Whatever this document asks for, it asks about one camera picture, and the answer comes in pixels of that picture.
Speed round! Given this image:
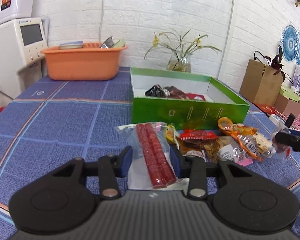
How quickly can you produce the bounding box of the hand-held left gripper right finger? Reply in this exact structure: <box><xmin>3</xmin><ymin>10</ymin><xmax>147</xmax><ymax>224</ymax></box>
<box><xmin>170</xmin><ymin>146</ymin><xmax>250</xmax><ymax>198</ymax></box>

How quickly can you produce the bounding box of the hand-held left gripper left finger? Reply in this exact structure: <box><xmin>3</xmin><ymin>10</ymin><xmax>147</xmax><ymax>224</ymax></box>
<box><xmin>52</xmin><ymin>146</ymin><xmax>133</xmax><ymax>198</ymax></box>

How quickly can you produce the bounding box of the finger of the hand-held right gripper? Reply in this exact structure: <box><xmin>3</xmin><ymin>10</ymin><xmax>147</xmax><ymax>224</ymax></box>
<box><xmin>275</xmin><ymin>129</ymin><xmax>300</xmax><ymax>160</ymax></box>

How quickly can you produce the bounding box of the clear packet of red sausages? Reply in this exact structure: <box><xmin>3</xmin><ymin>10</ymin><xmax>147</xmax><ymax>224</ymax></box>
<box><xmin>115</xmin><ymin>121</ymin><xmax>190</xmax><ymax>190</ymax></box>

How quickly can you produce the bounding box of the green cardboard box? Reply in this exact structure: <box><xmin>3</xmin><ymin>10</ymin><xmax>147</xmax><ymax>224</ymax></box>
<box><xmin>130</xmin><ymin>67</ymin><xmax>250</xmax><ymax>131</ymax></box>

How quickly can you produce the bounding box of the black charger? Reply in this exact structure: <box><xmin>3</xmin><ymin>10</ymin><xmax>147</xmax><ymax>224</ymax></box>
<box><xmin>286</xmin><ymin>113</ymin><xmax>296</xmax><ymax>128</ymax></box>

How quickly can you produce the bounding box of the white power strip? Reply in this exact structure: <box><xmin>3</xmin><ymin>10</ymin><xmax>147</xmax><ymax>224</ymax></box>
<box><xmin>268</xmin><ymin>113</ymin><xmax>287</xmax><ymax>127</ymax></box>

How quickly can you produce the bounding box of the yellow snack packet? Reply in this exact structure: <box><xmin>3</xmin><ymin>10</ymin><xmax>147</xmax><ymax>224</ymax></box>
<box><xmin>164</xmin><ymin>125</ymin><xmax>178</xmax><ymax>146</ymax></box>

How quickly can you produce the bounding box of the white cracker packet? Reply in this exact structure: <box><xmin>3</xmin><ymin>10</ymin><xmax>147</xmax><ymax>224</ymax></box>
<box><xmin>252</xmin><ymin>132</ymin><xmax>276</xmax><ymax>156</ymax></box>

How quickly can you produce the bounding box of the small brown cardboard box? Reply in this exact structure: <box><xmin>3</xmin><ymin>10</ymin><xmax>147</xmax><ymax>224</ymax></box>
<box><xmin>274</xmin><ymin>92</ymin><xmax>300</xmax><ymax>117</ymax></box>

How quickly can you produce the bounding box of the red striped-edge snack packet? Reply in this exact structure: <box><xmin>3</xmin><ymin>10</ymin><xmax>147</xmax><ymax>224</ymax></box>
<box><xmin>179</xmin><ymin>129</ymin><xmax>218</xmax><ymax>141</ymax></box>

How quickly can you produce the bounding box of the red envelope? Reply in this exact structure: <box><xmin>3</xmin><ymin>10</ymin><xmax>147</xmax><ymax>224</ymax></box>
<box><xmin>255</xmin><ymin>104</ymin><xmax>278</xmax><ymax>115</ymax></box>

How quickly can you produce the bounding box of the clear packet of peanuts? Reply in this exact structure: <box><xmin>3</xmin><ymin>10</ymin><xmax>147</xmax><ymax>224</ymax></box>
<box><xmin>201</xmin><ymin>136</ymin><xmax>240</xmax><ymax>163</ymax></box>

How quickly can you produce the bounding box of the light green box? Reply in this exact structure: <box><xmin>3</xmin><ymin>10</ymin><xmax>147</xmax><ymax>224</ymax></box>
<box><xmin>280</xmin><ymin>86</ymin><xmax>300</xmax><ymax>102</ymax></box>

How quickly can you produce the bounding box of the orange snack packet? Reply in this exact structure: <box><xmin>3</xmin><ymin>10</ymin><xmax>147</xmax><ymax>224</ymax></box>
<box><xmin>218</xmin><ymin>117</ymin><xmax>264</xmax><ymax>162</ymax></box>

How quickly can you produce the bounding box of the pink snack packet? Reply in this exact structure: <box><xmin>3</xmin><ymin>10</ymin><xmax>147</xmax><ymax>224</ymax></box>
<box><xmin>237</xmin><ymin>157</ymin><xmax>253</xmax><ymax>166</ymax></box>

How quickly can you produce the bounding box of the large brown cardboard box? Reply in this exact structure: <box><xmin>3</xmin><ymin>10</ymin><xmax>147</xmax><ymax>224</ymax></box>
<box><xmin>240</xmin><ymin>59</ymin><xmax>284</xmax><ymax>106</ymax></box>

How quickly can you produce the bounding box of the dark brown snack packet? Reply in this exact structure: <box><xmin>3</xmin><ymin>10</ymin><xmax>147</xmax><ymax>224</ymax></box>
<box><xmin>164</xmin><ymin>86</ymin><xmax>189</xmax><ymax>99</ymax></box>

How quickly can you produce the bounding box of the black shiny snack packet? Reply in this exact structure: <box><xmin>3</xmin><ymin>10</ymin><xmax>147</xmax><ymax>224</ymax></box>
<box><xmin>144</xmin><ymin>84</ymin><xmax>168</xmax><ymax>97</ymax></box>

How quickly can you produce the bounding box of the purple leafed plant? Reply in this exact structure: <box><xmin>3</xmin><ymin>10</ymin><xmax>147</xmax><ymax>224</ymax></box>
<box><xmin>265</xmin><ymin>45</ymin><xmax>294</xmax><ymax>83</ymax></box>

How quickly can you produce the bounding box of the blue checked tablecloth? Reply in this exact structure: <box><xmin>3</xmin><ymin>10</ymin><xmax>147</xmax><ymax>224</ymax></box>
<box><xmin>0</xmin><ymin>66</ymin><xmax>300</xmax><ymax>240</ymax></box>

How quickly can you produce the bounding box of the large blue paper fan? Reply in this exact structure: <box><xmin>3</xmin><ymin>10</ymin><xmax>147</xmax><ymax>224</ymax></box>
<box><xmin>281</xmin><ymin>25</ymin><xmax>299</xmax><ymax>62</ymax></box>

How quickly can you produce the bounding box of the glass vase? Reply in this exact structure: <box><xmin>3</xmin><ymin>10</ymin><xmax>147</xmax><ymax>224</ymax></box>
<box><xmin>167</xmin><ymin>52</ymin><xmax>192</xmax><ymax>73</ymax></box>

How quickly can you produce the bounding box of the orange plastic basin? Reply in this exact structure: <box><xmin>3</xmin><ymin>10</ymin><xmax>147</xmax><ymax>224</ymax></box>
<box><xmin>40</xmin><ymin>42</ymin><xmax>128</xmax><ymax>81</ymax></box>

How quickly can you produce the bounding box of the green plate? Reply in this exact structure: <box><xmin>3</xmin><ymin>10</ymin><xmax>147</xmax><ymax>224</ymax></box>
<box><xmin>111</xmin><ymin>39</ymin><xmax>127</xmax><ymax>49</ymax></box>

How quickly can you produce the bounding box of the yellow flowered plant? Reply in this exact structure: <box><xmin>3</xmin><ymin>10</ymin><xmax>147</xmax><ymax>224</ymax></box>
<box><xmin>144</xmin><ymin>29</ymin><xmax>223</xmax><ymax>71</ymax></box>

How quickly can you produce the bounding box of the metal bowl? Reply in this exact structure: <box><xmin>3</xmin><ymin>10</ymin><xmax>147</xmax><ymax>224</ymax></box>
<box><xmin>99</xmin><ymin>36</ymin><xmax>115</xmax><ymax>49</ymax></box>

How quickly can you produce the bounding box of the stack of grey plates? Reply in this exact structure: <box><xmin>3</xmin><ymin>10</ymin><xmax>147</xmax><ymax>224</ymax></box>
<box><xmin>58</xmin><ymin>41</ymin><xmax>84</xmax><ymax>50</ymax></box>

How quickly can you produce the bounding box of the white appliance with grey screen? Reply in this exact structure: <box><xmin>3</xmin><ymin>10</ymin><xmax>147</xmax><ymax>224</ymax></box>
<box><xmin>0</xmin><ymin>17</ymin><xmax>49</xmax><ymax>100</ymax></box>

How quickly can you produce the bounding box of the white wall cable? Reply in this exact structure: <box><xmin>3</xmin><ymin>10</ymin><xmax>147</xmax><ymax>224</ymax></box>
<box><xmin>216</xmin><ymin>0</ymin><xmax>237</xmax><ymax>78</ymax></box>

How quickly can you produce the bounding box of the white wall pipe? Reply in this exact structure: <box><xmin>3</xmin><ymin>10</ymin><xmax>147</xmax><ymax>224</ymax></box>
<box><xmin>99</xmin><ymin>0</ymin><xmax>108</xmax><ymax>43</ymax></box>

